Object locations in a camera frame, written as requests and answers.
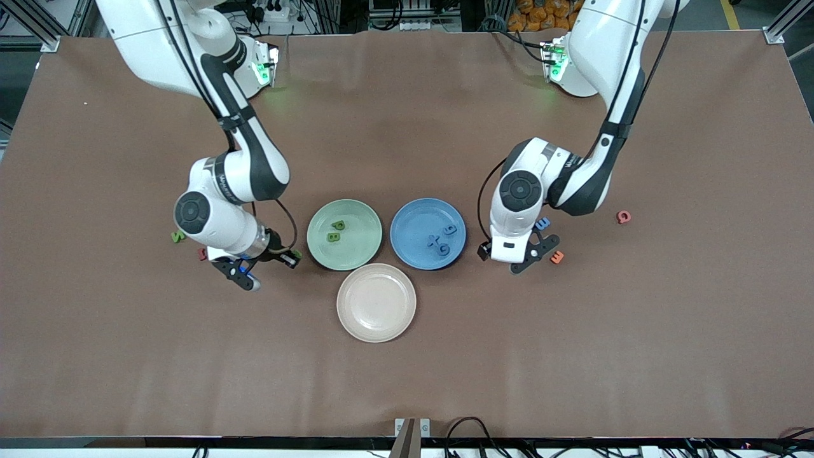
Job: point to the blue letter E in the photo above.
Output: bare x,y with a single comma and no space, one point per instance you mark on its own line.
542,224

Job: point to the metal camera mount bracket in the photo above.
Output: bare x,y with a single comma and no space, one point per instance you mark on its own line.
412,439

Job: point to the orange letter E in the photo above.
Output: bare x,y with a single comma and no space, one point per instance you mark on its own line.
558,257

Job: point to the red letter G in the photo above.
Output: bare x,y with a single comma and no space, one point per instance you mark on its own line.
623,216

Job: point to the pile of orange bags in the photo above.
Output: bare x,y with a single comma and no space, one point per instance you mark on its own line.
537,16

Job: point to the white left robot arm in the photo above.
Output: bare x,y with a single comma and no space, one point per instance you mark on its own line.
518,222

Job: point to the blue letter X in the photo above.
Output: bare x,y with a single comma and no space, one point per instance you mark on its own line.
434,241

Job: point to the beige round plate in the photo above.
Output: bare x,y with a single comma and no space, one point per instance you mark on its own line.
376,303

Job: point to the white power strip with plugs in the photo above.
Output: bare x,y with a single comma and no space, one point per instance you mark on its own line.
278,11

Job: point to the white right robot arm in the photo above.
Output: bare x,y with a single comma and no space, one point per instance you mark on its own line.
216,222

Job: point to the black table edge rail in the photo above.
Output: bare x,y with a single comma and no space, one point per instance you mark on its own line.
254,442

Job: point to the green letter N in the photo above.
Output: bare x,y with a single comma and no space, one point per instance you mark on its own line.
177,237

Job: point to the long white power strip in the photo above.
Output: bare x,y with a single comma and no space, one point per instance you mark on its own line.
420,25

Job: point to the green round plate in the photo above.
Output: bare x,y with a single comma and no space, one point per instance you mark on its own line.
356,245

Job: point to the aluminium frame post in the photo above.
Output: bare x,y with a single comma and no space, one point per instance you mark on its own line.
51,43
774,35

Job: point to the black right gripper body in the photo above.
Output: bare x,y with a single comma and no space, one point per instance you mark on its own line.
275,247

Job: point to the blue letter G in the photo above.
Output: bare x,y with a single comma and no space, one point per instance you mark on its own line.
443,249

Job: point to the blue round plate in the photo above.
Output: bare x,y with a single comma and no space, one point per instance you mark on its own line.
413,222

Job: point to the blue digit nine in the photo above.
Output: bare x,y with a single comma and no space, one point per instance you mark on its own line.
450,229

